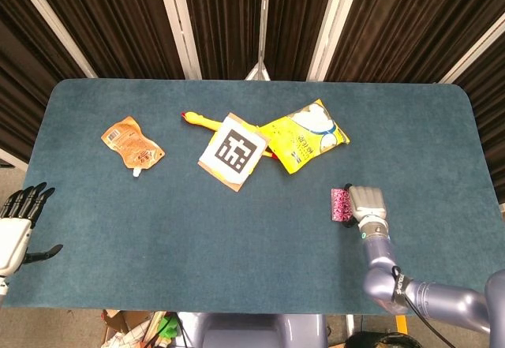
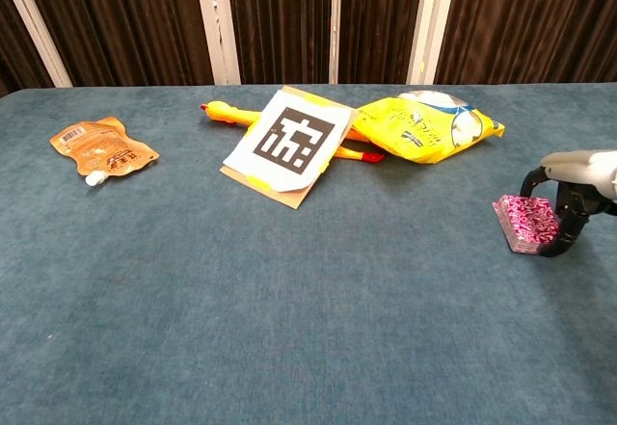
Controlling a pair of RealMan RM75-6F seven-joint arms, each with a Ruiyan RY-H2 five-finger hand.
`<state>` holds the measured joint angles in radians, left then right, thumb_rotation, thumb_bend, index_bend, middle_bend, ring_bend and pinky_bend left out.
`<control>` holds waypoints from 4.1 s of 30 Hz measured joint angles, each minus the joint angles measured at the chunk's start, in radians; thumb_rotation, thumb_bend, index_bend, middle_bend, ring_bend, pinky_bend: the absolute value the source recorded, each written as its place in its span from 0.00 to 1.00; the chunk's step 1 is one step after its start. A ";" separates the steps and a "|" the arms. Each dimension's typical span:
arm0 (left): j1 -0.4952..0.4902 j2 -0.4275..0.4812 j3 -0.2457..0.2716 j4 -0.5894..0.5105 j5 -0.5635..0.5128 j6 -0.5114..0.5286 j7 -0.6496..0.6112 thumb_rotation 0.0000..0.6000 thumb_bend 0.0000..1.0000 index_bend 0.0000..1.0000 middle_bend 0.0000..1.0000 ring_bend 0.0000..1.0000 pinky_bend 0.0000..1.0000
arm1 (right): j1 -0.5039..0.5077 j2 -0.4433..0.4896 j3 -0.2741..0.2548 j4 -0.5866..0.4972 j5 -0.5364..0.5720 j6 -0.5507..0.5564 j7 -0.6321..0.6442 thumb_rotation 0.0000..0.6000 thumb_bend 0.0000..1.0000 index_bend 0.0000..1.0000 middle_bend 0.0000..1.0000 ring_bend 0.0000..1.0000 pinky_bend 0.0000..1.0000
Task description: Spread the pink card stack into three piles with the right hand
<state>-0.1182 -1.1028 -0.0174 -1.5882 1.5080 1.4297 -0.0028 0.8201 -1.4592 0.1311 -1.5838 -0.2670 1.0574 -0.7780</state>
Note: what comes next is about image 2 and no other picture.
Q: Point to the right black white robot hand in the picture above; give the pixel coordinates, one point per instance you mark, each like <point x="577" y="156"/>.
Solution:
<point x="588" y="174"/>

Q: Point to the dark brown pleated curtain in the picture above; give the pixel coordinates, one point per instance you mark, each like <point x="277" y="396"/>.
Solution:
<point x="530" y="20"/>
<point x="376" y="20"/>
<point x="130" y="20"/>
<point x="284" y="20"/>
<point x="19" y="54"/>

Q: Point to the yellow snack bag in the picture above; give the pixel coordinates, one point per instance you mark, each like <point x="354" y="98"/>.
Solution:
<point x="424" y="128"/>

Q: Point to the cardboard with black marker tag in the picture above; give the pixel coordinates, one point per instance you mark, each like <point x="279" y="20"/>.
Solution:
<point x="289" y="143"/>

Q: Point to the blue felt table cover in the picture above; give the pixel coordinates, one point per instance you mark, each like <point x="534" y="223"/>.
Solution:
<point x="289" y="300"/>

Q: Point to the yellow rubber chicken toy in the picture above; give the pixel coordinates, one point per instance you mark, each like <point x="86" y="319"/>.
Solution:
<point x="226" y="112"/>

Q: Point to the orange spout pouch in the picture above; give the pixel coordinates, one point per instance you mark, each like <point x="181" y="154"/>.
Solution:
<point x="103" y="148"/>

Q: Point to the white frame post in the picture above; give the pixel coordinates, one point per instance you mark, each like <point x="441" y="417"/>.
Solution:
<point x="334" y="25"/>
<point x="431" y="25"/>
<point x="36" y="25"/>
<point x="217" y="25"/>

